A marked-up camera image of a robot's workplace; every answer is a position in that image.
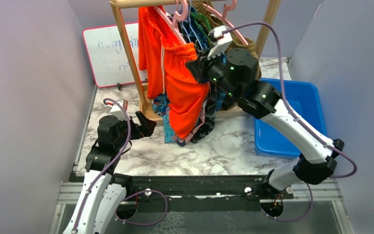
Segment pink hanger under khaki shorts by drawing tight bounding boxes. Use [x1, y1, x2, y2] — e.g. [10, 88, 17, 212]
[203, 0, 248, 45]

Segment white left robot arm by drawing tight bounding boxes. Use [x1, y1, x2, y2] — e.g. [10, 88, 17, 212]
[63, 111, 157, 234]

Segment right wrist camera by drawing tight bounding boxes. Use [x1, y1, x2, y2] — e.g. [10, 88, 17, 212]
[207, 25, 233, 60]

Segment black metal base rail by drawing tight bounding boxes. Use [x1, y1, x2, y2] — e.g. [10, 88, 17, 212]
[56, 174, 344, 214]

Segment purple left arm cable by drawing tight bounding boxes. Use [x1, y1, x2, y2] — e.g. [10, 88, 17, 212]
[72, 97, 168, 233]

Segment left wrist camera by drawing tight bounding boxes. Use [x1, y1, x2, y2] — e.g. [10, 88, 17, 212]
[107, 99, 128, 120]

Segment khaki brown shorts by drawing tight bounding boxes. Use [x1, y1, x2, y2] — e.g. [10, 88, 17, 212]
[193, 2, 262, 109]

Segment orange mesh shorts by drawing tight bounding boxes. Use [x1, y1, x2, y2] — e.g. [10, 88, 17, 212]
[138, 6, 209, 139]

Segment pink framed whiteboard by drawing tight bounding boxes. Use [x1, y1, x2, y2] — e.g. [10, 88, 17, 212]
[82, 25, 135, 88]

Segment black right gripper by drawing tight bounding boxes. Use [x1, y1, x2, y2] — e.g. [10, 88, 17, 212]
[185, 46, 240, 100]

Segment wooden clothes rack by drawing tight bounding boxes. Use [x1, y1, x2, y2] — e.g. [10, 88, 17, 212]
[110, 0, 281, 126]

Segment blue plastic bin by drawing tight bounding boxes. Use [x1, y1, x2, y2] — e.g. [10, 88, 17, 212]
[254, 80, 327, 159]

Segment pink patterned shorts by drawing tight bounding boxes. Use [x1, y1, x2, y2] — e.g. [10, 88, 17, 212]
[176, 106, 206, 147]

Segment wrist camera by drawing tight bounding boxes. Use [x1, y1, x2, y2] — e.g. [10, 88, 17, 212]
[207, 25, 233, 60]
[107, 99, 128, 120]

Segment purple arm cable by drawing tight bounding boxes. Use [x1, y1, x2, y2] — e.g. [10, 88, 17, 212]
[224, 21, 358, 223]
[72, 97, 168, 233]

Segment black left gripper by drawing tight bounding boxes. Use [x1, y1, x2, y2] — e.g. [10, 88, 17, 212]
[114, 111, 157, 149]

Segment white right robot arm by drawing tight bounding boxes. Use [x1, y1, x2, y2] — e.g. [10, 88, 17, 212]
[185, 48, 344, 198]

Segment light blue shark shorts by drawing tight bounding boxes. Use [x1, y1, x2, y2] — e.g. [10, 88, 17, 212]
[152, 94, 186, 147]

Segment pink plastic hanger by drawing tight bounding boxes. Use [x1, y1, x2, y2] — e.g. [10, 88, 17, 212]
[154, 0, 189, 44]

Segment light blue hanger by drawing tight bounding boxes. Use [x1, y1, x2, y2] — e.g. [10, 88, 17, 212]
[179, 7, 208, 51]

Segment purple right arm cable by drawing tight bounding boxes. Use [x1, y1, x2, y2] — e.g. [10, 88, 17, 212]
[224, 21, 358, 223]

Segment green hanger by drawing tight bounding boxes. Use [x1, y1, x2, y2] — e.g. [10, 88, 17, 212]
[190, 11, 213, 46]

